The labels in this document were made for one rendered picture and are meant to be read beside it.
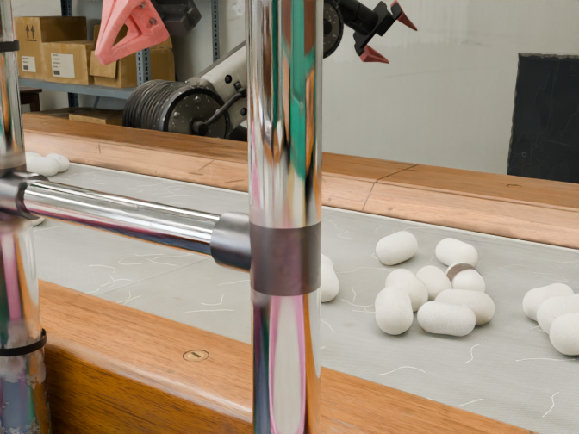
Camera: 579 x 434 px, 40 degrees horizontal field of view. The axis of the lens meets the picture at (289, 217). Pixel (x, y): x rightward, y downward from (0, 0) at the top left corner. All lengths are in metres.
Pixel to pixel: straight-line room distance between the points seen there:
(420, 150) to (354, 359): 2.51
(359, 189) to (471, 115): 2.10
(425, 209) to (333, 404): 0.36
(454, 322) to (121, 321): 0.17
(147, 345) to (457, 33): 2.48
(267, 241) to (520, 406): 0.18
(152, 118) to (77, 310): 0.79
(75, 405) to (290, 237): 0.18
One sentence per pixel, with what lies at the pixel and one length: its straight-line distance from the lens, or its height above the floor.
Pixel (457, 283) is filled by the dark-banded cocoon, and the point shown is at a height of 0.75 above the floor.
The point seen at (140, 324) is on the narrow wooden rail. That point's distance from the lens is 0.39.
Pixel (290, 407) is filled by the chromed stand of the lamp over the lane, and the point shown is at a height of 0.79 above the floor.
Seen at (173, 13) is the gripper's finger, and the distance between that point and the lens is 0.83.
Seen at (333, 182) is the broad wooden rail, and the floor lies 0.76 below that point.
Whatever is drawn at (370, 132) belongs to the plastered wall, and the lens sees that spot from 3.01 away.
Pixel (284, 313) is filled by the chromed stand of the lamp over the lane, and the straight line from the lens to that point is 0.25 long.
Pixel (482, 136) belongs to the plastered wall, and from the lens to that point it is 2.77.
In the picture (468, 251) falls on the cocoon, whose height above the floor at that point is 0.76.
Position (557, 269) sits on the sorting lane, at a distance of 0.57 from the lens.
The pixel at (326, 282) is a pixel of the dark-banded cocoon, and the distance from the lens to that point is 0.47.
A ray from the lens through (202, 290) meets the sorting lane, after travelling 0.50.
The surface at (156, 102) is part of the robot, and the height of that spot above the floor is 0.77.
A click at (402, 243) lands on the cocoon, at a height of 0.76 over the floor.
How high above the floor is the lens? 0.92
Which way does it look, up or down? 16 degrees down
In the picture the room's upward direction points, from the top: straight up
